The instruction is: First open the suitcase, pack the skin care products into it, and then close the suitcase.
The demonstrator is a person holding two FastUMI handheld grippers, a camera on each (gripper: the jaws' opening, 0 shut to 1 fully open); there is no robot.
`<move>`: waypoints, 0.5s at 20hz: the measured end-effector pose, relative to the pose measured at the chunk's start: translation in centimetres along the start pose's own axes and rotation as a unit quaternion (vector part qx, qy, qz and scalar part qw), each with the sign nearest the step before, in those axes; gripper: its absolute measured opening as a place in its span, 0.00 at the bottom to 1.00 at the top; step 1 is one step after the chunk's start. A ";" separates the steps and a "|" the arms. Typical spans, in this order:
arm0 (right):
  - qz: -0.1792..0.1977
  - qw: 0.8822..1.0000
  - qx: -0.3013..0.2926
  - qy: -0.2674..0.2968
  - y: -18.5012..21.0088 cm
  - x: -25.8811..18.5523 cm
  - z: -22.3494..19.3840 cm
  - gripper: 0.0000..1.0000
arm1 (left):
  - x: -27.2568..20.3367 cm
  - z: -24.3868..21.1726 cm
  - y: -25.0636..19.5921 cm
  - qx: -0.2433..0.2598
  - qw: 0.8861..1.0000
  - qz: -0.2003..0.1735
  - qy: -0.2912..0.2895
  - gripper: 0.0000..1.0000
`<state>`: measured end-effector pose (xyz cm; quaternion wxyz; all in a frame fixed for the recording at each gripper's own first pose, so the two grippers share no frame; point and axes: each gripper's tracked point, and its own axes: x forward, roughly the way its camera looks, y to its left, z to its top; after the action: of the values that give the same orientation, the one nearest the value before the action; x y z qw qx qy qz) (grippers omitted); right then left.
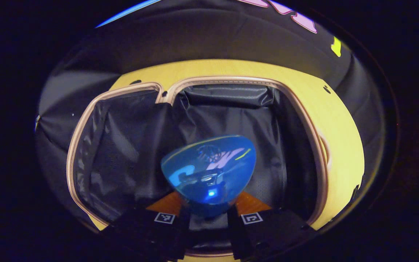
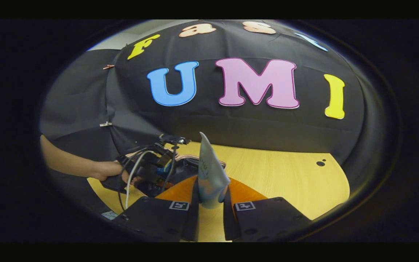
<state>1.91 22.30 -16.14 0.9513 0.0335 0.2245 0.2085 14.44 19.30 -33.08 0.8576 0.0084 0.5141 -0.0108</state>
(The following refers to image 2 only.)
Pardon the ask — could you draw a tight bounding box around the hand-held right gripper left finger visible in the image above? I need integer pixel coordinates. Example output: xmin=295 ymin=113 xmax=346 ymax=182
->
xmin=121 ymin=175 xmax=200 ymax=243

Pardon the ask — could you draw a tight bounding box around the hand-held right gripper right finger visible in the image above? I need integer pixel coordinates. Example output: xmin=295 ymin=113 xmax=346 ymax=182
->
xmin=223 ymin=178 xmax=312 ymax=242

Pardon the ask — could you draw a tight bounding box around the white cable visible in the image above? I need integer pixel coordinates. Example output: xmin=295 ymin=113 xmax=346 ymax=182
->
xmin=125 ymin=150 xmax=150 ymax=210

